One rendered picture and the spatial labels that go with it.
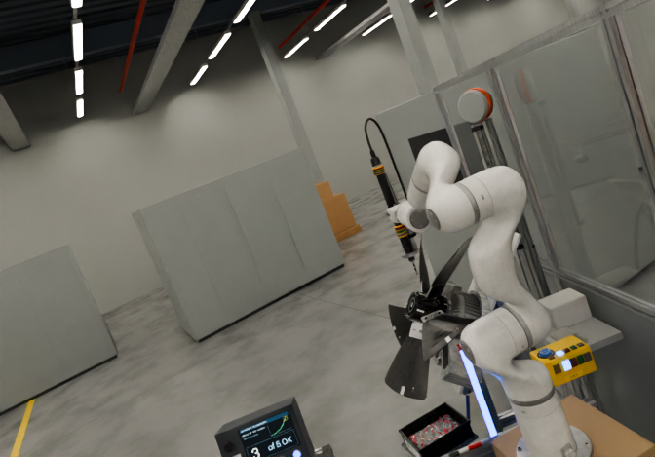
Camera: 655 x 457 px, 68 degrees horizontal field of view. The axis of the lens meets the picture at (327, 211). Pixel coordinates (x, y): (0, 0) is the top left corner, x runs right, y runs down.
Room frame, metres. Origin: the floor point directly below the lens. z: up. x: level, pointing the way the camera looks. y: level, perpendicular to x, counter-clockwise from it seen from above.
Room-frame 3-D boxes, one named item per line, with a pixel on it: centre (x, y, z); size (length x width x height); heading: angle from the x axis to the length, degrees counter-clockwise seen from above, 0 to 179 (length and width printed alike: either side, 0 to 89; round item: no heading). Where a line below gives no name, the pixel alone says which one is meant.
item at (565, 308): (2.06, -0.81, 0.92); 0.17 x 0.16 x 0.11; 91
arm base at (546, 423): (1.18, -0.33, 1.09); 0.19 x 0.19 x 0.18
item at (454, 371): (1.80, -0.27, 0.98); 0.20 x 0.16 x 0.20; 91
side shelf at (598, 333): (1.98, -0.79, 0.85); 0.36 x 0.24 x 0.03; 1
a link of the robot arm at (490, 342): (1.17, -0.29, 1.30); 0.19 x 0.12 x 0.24; 100
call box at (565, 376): (1.50, -0.54, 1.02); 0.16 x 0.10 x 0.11; 91
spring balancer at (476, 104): (2.28, -0.82, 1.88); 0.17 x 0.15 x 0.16; 1
